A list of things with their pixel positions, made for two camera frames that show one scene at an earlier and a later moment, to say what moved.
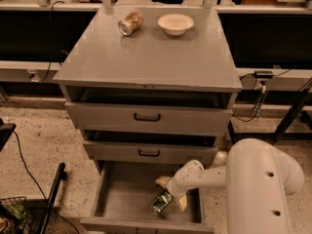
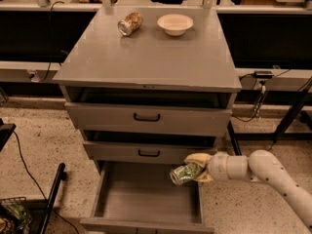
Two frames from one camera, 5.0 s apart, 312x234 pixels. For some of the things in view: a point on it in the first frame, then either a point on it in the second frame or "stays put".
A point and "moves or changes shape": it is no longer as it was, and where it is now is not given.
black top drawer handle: x=147 y=119 stays put
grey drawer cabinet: x=151 y=88 stays put
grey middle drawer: x=146 y=152 stays put
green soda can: x=161 y=203 moves or changes shape
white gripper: x=175 y=186 → x=218 y=167
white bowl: x=175 y=24 stays put
